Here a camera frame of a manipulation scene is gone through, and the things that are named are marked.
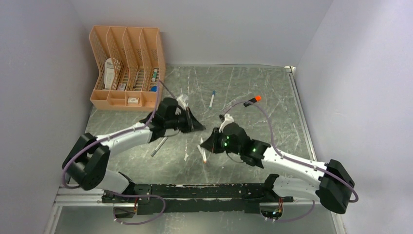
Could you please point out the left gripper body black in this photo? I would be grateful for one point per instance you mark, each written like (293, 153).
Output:
(179, 121)

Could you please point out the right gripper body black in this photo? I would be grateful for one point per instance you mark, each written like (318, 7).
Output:
(221, 144)

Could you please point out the white marker orange end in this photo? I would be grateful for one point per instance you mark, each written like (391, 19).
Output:
(202, 151)

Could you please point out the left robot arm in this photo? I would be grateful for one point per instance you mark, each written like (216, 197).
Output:
(87, 162)

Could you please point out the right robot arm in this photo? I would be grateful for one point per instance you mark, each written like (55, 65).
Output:
(328, 183)

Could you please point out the white pen grey cap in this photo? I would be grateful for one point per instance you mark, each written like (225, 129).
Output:
(207, 164)

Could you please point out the white pen teal cap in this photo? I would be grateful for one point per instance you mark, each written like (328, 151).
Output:
(212, 99)

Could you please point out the small box in tray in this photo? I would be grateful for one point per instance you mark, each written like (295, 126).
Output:
(133, 100)

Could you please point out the black orange highlighter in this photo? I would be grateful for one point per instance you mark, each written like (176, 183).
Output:
(252, 101)

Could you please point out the green white tube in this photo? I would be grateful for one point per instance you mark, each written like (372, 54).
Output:
(155, 75)

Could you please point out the orange file organizer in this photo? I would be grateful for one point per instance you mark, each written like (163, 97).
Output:
(135, 52)

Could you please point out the white packet in organizer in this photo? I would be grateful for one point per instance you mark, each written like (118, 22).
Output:
(109, 73)

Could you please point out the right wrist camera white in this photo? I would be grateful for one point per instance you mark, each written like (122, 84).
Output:
(226, 120)

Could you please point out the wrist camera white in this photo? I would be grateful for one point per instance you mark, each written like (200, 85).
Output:
(183, 100)
(226, 120)

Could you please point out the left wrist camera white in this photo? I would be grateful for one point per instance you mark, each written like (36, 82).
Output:
(183, 100)

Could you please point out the black base frame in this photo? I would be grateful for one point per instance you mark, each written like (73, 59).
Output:
(191, 198)

